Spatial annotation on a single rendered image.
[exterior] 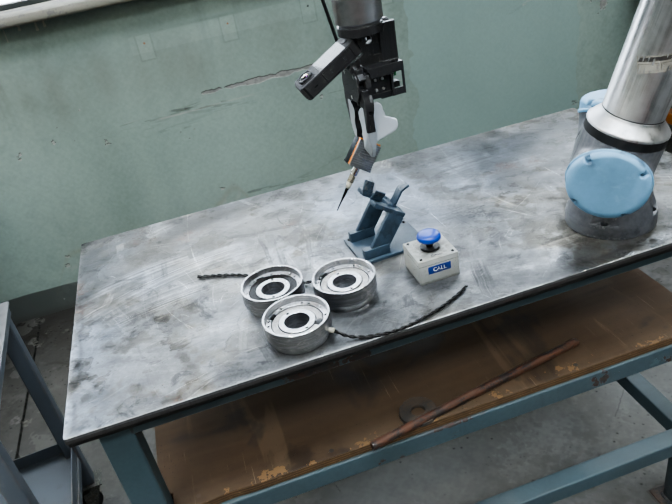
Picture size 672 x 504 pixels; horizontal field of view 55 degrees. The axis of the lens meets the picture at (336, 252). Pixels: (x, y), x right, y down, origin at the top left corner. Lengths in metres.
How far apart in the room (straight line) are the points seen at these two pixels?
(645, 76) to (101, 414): 0.87
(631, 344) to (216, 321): 0.77
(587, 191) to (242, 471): 0.72
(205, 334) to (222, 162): 1.64
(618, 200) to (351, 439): 0.59
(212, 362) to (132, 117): 1.68
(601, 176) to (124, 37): 1.89
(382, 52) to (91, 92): 1.65
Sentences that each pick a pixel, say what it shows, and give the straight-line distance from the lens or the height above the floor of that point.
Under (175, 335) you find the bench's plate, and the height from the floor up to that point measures 0.80.
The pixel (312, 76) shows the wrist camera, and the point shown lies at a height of 1.14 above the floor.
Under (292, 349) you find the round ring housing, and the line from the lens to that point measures 0.97.
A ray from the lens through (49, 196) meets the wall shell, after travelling 2.71.
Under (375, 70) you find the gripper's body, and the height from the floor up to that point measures 1.13.
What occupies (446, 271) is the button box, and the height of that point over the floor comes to 0.81.
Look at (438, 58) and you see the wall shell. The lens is 2.81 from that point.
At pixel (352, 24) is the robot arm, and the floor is 1.20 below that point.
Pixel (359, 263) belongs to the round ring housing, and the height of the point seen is 0.83.
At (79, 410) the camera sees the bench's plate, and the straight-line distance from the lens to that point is 1.04.
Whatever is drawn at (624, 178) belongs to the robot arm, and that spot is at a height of 0.98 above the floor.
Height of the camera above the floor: 1.43
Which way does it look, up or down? 31 degrees down
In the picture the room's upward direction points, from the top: 11 degrees counter-clockwise
